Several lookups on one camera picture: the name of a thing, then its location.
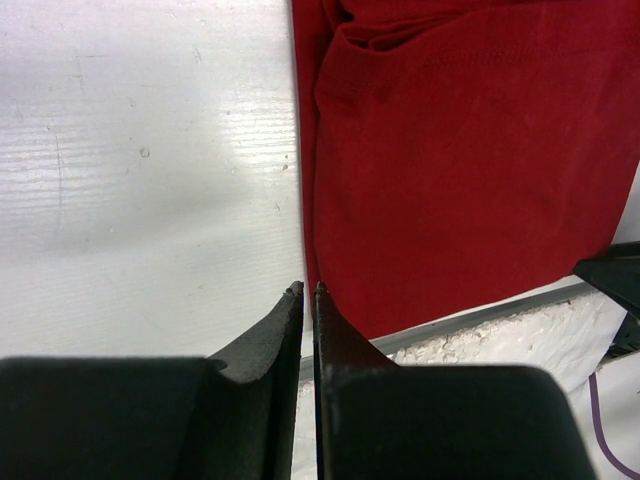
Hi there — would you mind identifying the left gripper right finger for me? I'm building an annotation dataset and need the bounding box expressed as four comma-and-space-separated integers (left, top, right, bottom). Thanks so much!
313, 286, 595, 479

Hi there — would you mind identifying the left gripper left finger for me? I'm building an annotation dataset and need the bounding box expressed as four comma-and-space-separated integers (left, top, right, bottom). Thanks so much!
1, 282, 304, 479

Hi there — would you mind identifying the dark red t shirt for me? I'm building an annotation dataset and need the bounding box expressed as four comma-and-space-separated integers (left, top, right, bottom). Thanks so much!
292, 1, 639, 338

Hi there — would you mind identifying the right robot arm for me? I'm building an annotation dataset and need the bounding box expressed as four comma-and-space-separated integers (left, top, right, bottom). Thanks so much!
573, 241, 640, 359

